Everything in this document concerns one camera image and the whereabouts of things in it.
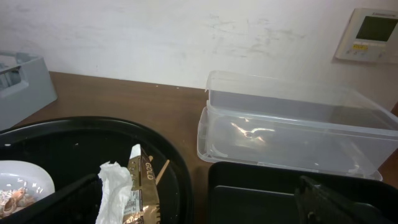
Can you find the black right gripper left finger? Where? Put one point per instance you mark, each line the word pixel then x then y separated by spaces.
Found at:
pixel 78 202

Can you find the wooden chopstick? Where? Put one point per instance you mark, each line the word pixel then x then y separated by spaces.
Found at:
pixel 161 172

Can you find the grey plate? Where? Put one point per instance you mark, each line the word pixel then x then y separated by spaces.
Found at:
pixel 18 174

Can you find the white tissue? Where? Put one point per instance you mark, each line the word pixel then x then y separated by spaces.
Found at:
pixel 116 188

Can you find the grey dishwasher rack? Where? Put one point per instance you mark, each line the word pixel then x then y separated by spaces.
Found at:
pixel 26 86

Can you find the round black tray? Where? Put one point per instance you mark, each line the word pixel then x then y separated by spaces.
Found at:
pixel 72 148

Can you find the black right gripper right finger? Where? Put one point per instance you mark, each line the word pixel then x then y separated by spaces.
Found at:
pixel 318 204

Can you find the white wall control panel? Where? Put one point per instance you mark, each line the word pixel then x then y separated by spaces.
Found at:
pixel 370 36

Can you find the food scraps on plate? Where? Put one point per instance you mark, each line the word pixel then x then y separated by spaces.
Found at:
pixel 14 200

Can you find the clear plastic bin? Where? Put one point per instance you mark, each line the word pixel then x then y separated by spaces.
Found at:
pixel 294 125

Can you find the black rectangular tray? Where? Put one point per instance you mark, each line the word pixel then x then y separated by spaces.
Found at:
pixel 241 193

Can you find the gold foil wrapper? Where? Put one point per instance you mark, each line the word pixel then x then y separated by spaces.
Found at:
pixel 143 205

